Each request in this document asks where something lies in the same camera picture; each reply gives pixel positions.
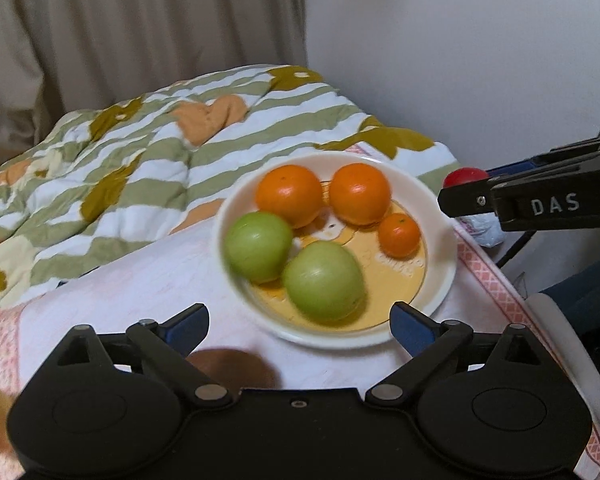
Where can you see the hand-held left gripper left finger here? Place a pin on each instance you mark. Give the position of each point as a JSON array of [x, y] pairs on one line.
[[190, 330]]

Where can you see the dark cloth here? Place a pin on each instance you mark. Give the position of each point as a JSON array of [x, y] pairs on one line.
[[585, 300]]

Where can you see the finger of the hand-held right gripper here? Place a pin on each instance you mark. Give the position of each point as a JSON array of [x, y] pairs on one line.
[[467, 201], [580, 152]]

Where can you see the small green apple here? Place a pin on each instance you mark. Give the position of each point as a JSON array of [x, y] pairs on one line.
[[257, 247]]

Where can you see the white plastic bag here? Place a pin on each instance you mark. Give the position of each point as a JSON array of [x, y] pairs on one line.
[[482, 230]]

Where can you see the large green apple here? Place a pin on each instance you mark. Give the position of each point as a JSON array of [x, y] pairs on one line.
[[324, 282]]

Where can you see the brown kiwi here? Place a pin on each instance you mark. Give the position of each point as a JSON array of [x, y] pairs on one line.
[[240, 367]]

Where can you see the floral striped blanket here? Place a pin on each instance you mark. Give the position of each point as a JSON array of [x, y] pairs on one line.
[[130, 170]]

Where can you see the small mandarin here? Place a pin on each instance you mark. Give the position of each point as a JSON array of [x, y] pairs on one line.
[[399, 235]]

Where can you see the orange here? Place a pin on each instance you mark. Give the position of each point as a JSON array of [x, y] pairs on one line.
[[288, 195], [359, 192]]

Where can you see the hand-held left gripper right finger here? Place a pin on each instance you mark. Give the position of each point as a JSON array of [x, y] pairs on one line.
[[411, 330]]

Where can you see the beige curtain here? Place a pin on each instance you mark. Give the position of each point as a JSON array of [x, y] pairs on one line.
[[130, 25]]

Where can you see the cream bowl with bear print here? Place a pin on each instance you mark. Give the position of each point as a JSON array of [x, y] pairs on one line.
[[405, 280]]

